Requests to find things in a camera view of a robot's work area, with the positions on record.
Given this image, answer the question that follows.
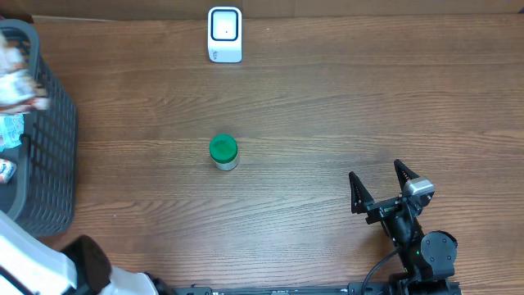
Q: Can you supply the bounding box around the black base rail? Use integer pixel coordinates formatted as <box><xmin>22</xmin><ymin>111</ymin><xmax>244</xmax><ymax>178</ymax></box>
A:
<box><xmin>173</xmin><ymin>282</ymin><xmax>463</xmax><ymax>295</ymax></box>

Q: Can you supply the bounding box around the grey plastic mesh basket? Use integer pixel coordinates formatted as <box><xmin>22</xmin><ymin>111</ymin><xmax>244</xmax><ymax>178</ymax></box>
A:
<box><xmin>1</xmin><ymin>20</ymin><xmax>79</xmax><ymax>238</ymax></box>

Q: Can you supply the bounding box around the green lid jar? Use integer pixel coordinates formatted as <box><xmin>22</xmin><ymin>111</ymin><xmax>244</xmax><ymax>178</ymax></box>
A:
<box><xmin>209</xmin><ymin>134</ymin><xmax>239</xmax><ymax>171</ymax></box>

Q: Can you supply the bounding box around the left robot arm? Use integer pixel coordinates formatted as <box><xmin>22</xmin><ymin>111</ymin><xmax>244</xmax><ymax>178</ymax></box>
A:
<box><xmin>1</xmin><ymin>213</ymin><xmax>174</xmax><ymax>295</ymax></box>

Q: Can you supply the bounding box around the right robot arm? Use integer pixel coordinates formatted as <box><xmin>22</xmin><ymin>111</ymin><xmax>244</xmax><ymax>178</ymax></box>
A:
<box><xmin>347</xmin><ymin>159</ymin><xmax>462</xmax><ymax>295</ymax></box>

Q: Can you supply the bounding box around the mint green wipes pack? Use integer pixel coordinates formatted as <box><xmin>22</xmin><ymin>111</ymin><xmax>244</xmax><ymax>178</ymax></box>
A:
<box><xmin>0</xmin><ymin>114</ymin><xmax>25</xmax><ymax>152</ymax></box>

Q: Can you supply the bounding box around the orange small packet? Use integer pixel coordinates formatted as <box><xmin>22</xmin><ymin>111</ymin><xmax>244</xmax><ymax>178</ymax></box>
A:
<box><xmin>0</xmin><ymin>159</ymin><xmax>17</xmax><ymax>184</ymax></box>

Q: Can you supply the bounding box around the beige brown snack bag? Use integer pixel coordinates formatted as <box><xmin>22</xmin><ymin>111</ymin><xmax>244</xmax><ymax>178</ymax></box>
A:
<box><xmin>1</xmin><ymin>34</ymin><xmax>51</xmax><ymax>116</ymax></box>

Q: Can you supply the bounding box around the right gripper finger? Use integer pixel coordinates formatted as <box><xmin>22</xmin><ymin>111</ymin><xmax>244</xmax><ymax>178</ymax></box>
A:
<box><xmin>394</xmin><ymin>159</ymin><xmax>419</xmax><ymax>190</ymax></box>
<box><xmin>349</xmin><ymin>171</ymin><xmax>374</xmax><ymax>214</ymax></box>

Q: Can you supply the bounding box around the white barcode scanner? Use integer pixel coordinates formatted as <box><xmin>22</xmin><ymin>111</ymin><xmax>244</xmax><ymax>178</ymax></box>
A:
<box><xmin>207</xmin><ymin>6</ymin><xmax>242</xmax><ymax>63</ymax></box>

